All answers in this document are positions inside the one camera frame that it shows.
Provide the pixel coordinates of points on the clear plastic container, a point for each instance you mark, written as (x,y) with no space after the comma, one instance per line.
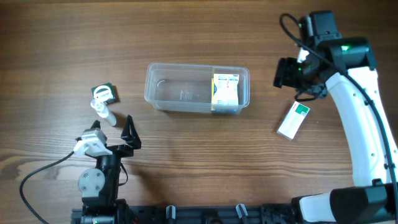
(188,87)

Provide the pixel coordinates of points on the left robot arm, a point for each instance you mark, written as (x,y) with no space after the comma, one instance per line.
(99,185)

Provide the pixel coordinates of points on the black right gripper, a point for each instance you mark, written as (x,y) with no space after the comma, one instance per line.
(285,76)

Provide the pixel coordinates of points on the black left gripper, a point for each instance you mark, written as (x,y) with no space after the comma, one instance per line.
(132,138)

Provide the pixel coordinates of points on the white green medicine box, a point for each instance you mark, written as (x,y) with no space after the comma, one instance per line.
(293,120)

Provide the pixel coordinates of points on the white bottle clear cap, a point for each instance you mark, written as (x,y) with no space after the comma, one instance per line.
(103,111)

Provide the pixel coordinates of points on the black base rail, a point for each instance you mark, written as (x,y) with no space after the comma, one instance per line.
(261,214)

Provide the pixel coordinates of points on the white blue medicine box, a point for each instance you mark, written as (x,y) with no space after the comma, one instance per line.
(225,89)

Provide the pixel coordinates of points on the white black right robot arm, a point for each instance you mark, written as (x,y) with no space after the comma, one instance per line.
(345,69)

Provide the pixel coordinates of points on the blue yellow VapoDrops box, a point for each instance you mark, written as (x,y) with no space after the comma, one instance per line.
(224,108)

